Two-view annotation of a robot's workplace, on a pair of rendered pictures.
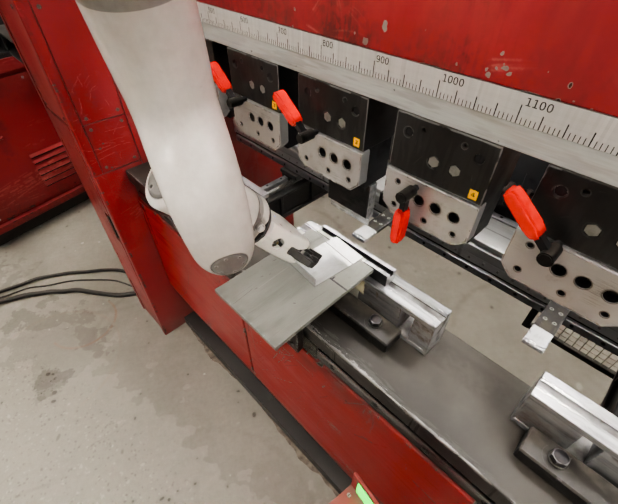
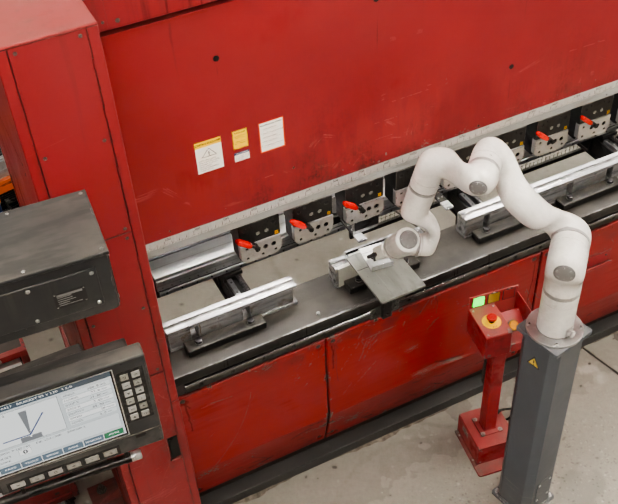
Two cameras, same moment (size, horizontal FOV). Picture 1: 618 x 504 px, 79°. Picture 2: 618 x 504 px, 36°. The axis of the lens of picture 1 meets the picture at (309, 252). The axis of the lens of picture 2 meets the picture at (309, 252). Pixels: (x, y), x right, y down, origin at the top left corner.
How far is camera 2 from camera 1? 3.08 m
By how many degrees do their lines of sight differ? 49
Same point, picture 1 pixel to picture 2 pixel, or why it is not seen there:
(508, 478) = (486, 249)
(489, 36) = (420, 139)
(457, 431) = (465, 256)
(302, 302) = (402, 271)
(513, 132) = not seen: hidden behind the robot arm
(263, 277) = (379, 283)
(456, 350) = not seen: hidden behind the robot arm
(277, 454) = (375, 455)
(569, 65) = (440, 134)
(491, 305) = (294, 259)
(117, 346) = not seen: outside the picture
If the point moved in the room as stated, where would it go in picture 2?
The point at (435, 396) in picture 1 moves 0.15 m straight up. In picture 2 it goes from (447, 257) to (449, 228)
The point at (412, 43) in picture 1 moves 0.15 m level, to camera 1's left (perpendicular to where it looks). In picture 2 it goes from (397, 152) to (386, 179)
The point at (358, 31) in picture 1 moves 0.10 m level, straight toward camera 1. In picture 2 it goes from (375, 160) to (403, 167)
